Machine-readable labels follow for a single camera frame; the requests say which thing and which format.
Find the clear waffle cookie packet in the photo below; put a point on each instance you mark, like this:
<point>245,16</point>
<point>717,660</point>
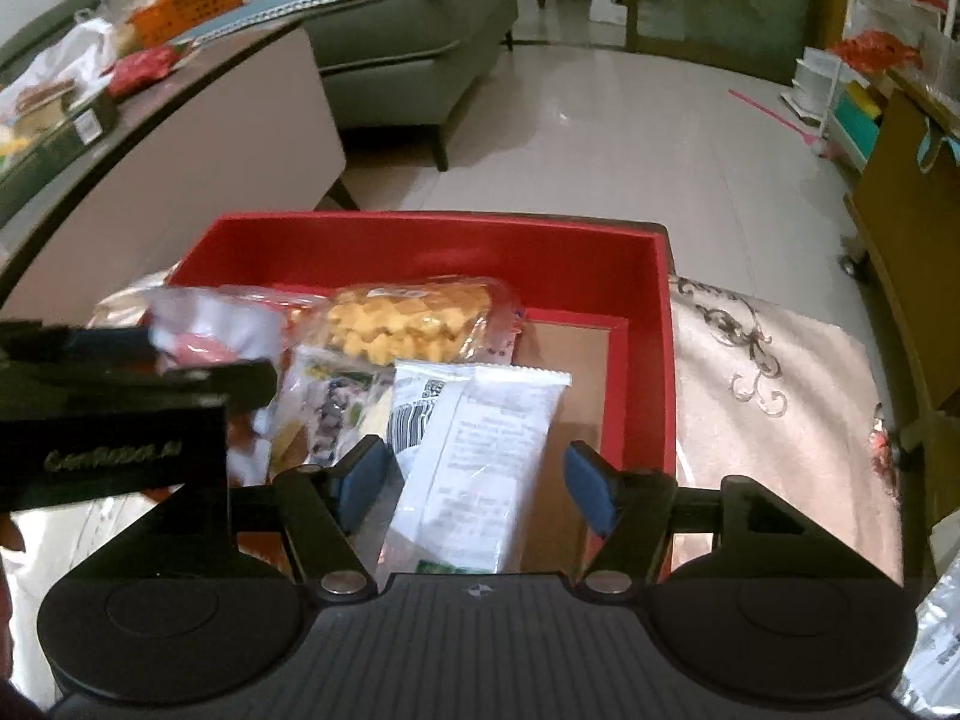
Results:
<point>448,320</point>

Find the Kaprons wafer packet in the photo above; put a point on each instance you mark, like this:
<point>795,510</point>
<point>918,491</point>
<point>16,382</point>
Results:
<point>326,404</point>

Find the silver foil bag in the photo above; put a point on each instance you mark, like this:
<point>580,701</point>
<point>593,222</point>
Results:
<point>930,684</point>

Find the pink sausage vacuum pack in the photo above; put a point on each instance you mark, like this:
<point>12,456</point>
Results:
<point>196,327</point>

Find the red cardboard box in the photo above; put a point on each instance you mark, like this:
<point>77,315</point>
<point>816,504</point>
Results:
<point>595,300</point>

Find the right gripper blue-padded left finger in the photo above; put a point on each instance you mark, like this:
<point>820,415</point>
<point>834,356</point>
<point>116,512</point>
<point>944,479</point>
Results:
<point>320,508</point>

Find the white wire shelf rack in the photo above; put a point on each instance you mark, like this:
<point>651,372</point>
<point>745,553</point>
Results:
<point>873,47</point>

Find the red packet on counter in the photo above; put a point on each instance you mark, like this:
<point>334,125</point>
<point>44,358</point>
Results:
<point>142,69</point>

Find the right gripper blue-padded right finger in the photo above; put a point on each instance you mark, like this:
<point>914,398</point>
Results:
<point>630,512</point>

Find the white plastic shopping bag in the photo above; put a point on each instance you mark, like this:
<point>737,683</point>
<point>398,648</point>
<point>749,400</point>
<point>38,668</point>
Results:
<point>82,55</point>

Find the brown wooden cabinet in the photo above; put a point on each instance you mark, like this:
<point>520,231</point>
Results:
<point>905,208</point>

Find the floral silver tablecloth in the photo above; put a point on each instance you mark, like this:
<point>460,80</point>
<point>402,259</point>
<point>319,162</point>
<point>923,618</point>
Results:
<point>761,391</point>

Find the dark green long box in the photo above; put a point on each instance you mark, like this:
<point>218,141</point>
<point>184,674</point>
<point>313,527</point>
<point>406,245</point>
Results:
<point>55,150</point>

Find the white barcode snack bag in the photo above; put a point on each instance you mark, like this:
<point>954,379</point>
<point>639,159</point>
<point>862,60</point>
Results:
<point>469,440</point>

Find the grey curved counter table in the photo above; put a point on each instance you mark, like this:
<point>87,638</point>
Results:
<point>243,125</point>

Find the grey green sofa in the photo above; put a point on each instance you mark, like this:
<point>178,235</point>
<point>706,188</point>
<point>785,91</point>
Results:
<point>406,63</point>

